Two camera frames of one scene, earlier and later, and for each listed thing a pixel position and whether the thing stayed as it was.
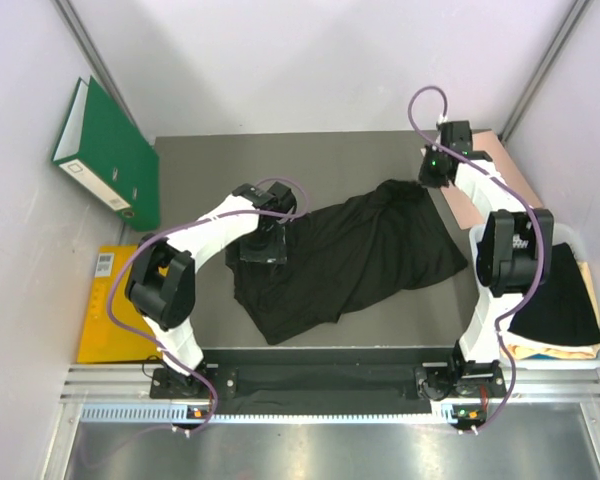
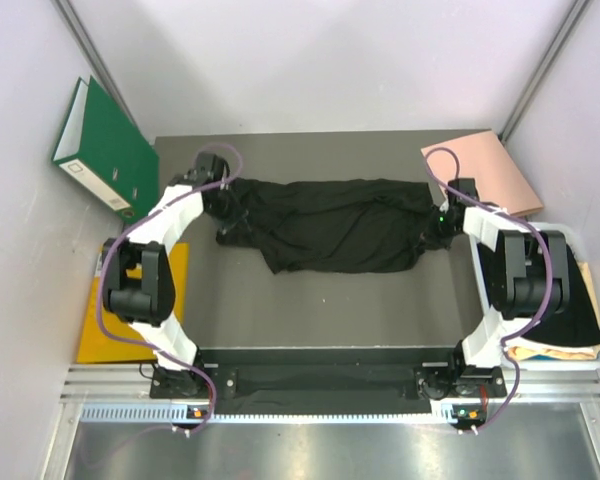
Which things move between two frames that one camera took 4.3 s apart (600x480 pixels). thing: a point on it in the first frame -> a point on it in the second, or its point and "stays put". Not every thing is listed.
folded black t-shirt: (562, 311) stays put
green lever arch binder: (101, 151) stays put
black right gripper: (430, 152) -> (428, 226)
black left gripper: (273, 253) -> (236, 206)
